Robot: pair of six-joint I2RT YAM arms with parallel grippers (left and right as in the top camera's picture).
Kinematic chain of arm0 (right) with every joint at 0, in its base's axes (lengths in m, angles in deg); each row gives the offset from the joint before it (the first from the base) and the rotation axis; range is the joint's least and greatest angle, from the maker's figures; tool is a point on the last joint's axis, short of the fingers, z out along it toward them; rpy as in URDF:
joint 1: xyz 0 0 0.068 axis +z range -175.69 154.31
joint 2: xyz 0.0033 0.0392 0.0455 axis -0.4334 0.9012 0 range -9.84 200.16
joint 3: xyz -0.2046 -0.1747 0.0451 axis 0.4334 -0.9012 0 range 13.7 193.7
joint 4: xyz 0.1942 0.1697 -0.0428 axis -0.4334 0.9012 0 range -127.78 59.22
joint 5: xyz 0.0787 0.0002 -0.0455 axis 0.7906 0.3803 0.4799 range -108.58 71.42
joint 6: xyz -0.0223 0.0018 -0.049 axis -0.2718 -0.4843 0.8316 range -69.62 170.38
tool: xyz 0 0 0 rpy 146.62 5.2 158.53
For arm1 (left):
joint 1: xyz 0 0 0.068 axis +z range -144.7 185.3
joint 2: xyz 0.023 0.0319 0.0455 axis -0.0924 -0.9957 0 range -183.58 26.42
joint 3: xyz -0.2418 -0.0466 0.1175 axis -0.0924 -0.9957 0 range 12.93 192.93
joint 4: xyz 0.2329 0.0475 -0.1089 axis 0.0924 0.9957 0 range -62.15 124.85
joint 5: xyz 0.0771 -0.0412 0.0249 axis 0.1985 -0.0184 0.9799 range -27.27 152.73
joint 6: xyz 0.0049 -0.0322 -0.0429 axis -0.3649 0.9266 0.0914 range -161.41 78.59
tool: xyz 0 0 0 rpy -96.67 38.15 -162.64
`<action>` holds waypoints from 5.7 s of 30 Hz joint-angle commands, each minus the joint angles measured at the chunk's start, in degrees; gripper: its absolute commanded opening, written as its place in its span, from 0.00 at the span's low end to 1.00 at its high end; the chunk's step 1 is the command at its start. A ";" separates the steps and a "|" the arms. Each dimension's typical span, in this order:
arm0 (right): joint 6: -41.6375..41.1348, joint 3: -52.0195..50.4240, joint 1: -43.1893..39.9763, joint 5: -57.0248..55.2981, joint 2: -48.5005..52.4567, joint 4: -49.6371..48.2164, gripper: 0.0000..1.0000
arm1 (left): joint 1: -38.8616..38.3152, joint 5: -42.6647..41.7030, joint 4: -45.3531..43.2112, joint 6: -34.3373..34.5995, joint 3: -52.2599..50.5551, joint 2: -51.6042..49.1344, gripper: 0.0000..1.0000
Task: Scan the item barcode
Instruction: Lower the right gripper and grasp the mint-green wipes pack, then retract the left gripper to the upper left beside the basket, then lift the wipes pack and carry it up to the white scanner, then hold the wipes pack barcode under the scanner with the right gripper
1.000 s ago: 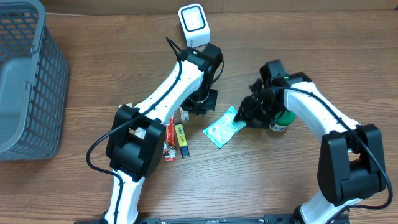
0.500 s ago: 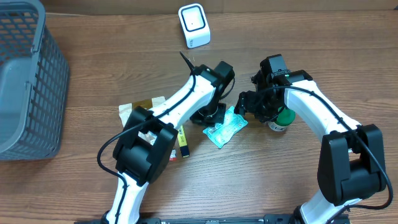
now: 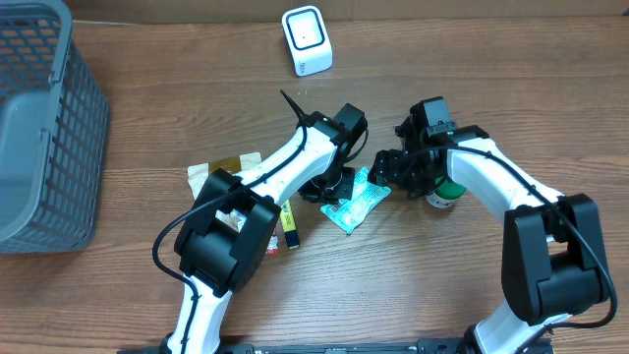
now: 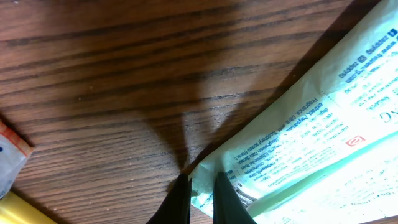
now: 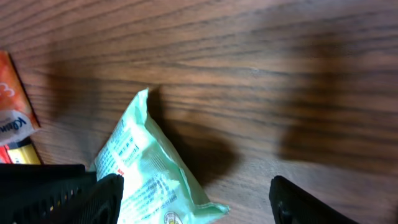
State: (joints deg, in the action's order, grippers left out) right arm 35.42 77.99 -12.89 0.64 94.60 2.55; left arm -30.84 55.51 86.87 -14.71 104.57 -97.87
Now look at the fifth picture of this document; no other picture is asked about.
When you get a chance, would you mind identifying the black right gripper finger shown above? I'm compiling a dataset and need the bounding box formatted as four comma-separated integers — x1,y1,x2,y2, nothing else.
269,175,358,224

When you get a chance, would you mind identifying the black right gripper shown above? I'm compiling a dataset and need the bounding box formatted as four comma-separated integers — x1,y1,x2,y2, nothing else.
1,164,124,224

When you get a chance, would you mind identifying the teal wet wipes packet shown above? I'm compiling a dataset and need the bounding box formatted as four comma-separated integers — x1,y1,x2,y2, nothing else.
91,89,229,224

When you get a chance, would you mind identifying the yellow highlighter pen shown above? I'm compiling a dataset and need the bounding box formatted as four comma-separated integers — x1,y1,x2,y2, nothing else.
6,138,41,165

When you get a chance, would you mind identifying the red snack stick packet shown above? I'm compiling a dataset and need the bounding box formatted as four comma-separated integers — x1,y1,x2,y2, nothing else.
1,51,40,164

